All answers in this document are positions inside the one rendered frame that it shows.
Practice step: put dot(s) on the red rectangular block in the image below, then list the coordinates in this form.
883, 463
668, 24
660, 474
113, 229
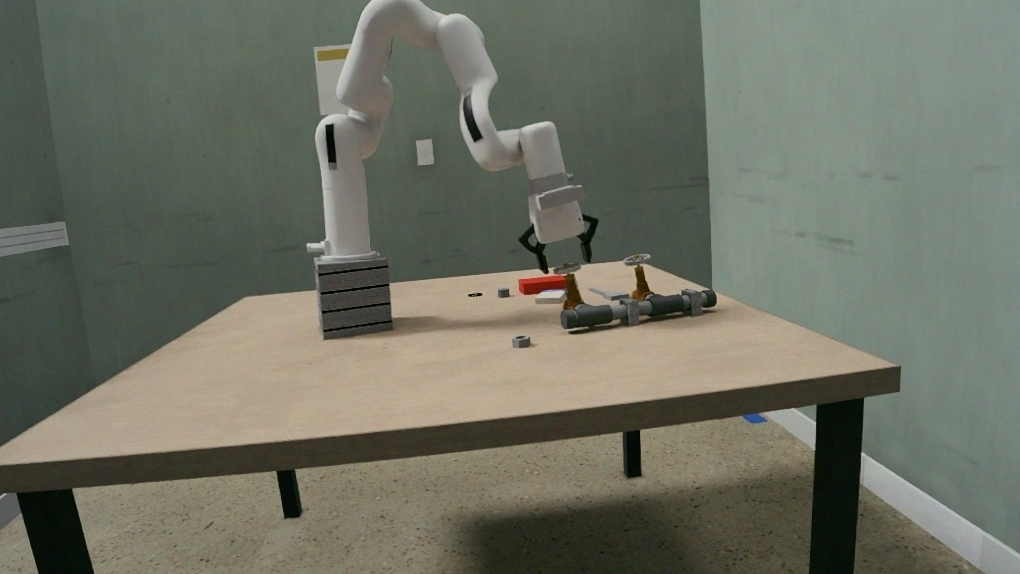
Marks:
537, 285

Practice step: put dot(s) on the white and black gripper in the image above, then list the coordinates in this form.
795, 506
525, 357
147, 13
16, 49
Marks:
556, 224

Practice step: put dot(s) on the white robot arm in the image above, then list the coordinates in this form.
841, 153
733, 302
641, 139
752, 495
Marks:
342, 141

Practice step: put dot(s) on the grey pipe manifold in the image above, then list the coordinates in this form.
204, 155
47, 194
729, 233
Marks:
577, 314

